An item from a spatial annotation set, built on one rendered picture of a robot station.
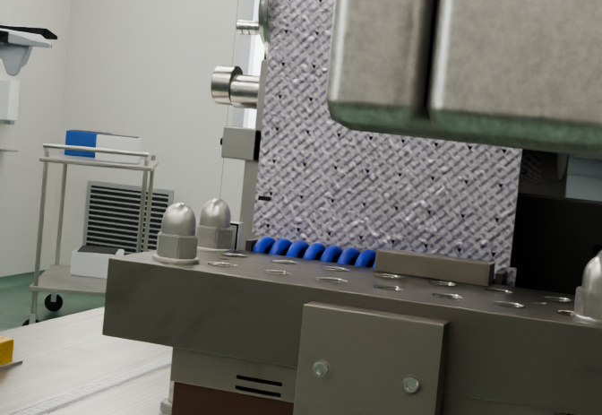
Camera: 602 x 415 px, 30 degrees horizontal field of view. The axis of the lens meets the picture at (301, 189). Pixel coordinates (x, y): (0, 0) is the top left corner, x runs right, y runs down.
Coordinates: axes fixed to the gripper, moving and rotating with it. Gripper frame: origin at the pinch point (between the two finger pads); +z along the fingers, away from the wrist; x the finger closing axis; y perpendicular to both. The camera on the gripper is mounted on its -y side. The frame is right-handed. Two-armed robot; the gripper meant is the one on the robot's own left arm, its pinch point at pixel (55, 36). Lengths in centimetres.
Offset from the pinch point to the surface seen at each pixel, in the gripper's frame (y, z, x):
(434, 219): 7, 36, 69
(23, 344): 27, 2, 50
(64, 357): 26, 6, 55
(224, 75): -2, 19, 49
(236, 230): 10, 20, 66
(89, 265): 150, 7, -422
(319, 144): 2, 27, 63
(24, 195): 144, -37, -553
